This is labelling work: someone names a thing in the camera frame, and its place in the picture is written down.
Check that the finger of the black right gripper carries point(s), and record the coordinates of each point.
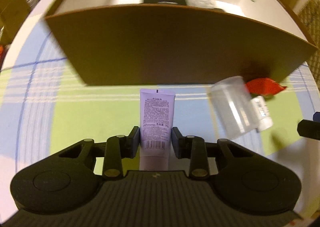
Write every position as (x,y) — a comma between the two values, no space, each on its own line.
(316,116)
(309,129)

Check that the purple cream tube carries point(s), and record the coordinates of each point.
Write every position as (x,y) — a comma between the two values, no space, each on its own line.
(156,119)

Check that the red snack packet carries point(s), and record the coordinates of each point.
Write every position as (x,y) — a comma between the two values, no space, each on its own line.
(264,87)

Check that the brown open storage box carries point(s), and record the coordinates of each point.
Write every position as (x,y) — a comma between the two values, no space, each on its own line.
(126,42)

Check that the dark paper shopping bag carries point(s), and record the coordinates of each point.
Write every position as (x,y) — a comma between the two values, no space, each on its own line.
(13,15)

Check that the plaid tablecloth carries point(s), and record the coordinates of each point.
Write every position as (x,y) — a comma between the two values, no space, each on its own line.
(45,107)

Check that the brown blue knitted cloth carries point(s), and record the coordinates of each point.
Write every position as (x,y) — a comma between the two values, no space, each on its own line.
(205,4)

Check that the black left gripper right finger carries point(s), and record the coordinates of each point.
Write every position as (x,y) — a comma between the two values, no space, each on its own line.
(193,148)

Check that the quilted gold chair cushion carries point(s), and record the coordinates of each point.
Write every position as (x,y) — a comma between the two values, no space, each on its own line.
(309,15)

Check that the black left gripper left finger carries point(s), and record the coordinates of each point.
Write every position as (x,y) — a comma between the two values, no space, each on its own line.
(117,148)

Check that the clear plastic cup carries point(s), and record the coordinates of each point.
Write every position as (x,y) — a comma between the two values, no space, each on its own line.
(232,102)

